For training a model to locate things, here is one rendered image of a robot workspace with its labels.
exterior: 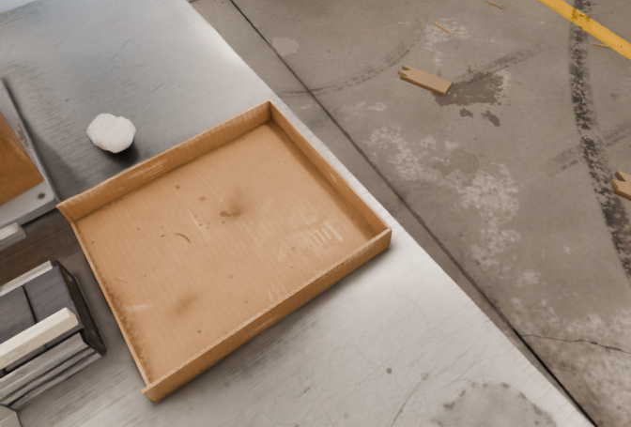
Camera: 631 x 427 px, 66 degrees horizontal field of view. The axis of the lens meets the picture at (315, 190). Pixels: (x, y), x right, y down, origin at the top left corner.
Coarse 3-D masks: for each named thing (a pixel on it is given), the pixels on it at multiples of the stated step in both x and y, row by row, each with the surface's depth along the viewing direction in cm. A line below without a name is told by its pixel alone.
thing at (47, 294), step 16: (48, 272) 52; (16, 288) 51; (32, 288) 51; (48, 288) 51; (64, 288) 51; (0, 304) 50; (16, 304) 50; (32, 304) 50; (48, 304) 50; (64, 304) 50; (0, 320) 49; (16, 320) 49; (32, 320) 49; (80, 320) 49; (0, 336) 48; (64, 336) 48; (32, 352) 47; (16, 368) 46
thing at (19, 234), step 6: (6, 228) 45; (12, 228) 45; (18, 228) 45; (0, 234) 45; (6, 234) 45; (12, 234) 45; (18, 234) 45; (24, 234) 46; (0, 240) 45; (6, 240) 45; (12, 240) 46; (18, 240) 46; (0, 246) 45; (6, 246) 46
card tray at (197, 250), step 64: (256, 128) 69; (128, 192) 63; (192, 192) 63; (256, 192) 62; (320, 192) 62; (128, 256) 58; (192, 256) 57; (256, 256) 57; (320, 256) 57; (128, 320) 53; (192, 320) 53; (256, 320) 49
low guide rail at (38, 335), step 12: (60, 312) 45; (48, 324) 45; (60, 324) 45; (72, 324) 46; (24, 336) 44; (36, 336) 44; (48, 336) 45; (0, 348) 44; (12, 348) 44; (24, 348) 44; (36, 348) 45; (0, 360) 44; (12, 360) 45
